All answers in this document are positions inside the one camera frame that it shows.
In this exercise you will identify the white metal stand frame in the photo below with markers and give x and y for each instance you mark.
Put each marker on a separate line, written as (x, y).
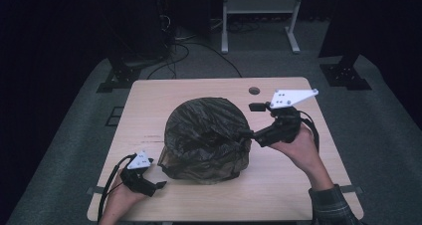
(260, 5)

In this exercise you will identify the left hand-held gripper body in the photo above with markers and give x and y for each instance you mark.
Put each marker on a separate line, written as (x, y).
(137, 181)

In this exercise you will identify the person's right hand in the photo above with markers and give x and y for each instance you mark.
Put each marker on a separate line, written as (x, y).
(303, 150)

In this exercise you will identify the round table grommet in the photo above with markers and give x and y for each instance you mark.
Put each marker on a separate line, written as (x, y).
(254, 90)

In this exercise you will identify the grey tape strip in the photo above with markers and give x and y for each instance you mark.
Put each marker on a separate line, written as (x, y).
(96, 190)
(353, 189)

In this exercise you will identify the black stand base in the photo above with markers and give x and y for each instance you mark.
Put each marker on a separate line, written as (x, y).
(345, 75)
(121, 77)

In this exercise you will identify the dark equipment cabinet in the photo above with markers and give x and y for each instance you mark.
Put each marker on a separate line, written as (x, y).
(146, 22)

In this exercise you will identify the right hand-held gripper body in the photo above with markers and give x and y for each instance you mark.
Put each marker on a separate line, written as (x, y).
(285, 125)

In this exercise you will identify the black plastic garbage bag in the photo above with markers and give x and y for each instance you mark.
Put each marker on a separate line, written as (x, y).
(202, 135)

